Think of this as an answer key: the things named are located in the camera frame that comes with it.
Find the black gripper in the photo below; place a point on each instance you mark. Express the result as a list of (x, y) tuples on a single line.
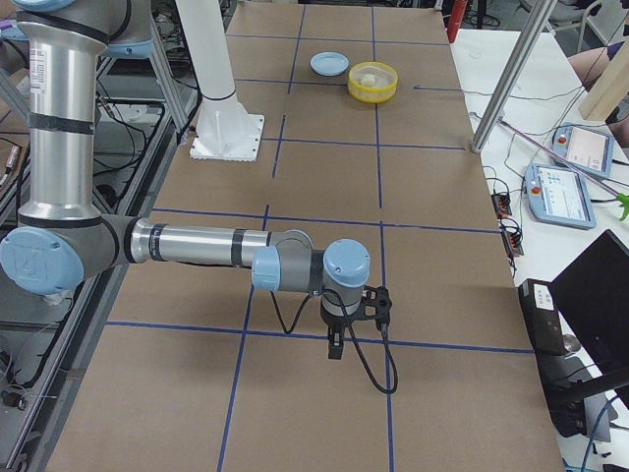
[(334, 324)]

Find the white steamed bun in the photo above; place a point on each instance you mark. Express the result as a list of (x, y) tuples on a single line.
[(368, 81)]

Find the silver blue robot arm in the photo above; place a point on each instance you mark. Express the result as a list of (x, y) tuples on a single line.
[(62, 239)]

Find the yellow round steamer basket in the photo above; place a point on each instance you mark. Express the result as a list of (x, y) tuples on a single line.
[(387, 82)]

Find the near orange black connector module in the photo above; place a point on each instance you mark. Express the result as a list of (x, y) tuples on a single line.
[(512, 241)]

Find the orange black connector module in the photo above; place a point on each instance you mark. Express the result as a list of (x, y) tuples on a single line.
[(501, 202), (512, 241)]

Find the far orange black connector module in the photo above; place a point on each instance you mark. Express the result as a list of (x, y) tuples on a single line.
[(501, 202)]

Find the black computer box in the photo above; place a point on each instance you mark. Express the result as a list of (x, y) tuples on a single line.
[(545, 319)]

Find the black monitor on stand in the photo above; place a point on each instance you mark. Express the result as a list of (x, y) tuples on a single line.
[(591, 294)]

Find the near blue teach pendant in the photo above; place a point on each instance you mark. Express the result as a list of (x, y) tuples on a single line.
[(559, 196)]

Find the blue teach pendant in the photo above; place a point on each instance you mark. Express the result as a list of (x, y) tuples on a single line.
[(559, 196), (589, 149)]

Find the light blue plate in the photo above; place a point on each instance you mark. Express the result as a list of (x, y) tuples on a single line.
[(329, 64)]

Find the far blue teach pendant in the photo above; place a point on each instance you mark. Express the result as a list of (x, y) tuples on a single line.
[(589, 149)]

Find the red fire extinguisher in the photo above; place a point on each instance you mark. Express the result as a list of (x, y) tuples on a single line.
[(456, 17)]

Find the wooden beam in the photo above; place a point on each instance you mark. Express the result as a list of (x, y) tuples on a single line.
[(609, 89)]

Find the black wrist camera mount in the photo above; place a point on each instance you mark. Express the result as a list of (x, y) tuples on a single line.
[(375, 305)]

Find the white pedestal column with base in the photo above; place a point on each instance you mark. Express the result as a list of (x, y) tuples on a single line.
[(225, 130)]

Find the aluminium side rail frame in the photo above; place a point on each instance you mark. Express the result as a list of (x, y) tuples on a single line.
[(43, 337)]

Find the aluminium frame post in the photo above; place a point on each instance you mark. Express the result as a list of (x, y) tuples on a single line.
[(516, 62)]

